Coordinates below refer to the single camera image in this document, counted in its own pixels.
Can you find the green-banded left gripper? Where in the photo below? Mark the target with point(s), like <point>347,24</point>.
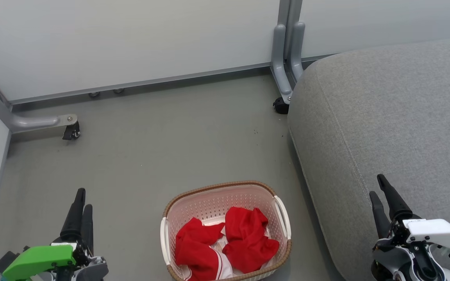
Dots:
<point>41,259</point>

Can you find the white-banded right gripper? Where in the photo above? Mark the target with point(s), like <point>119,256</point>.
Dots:
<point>432,232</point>

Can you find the red and white garment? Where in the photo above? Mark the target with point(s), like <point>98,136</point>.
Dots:
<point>197,249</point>

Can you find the grey fabric sofa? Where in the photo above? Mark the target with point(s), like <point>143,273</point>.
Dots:
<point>385,117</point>

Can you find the red cloth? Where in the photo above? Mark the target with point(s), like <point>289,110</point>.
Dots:
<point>248,238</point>

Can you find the black caster wheel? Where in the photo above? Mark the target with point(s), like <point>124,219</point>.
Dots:
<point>71,132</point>
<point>281,105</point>

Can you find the beige perforated laundry basket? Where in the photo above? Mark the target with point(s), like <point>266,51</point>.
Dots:
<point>193,207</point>

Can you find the grey horizontal partition leg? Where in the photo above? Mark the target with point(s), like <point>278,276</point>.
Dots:
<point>25,121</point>

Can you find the small metal levelling foot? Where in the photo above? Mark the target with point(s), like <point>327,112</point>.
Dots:
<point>94,94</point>
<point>118,90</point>

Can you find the paper label in basket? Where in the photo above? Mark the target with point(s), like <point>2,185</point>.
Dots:
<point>220,245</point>

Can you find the grey upright partition leg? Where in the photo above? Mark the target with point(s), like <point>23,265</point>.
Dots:
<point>279,62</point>
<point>297,47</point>

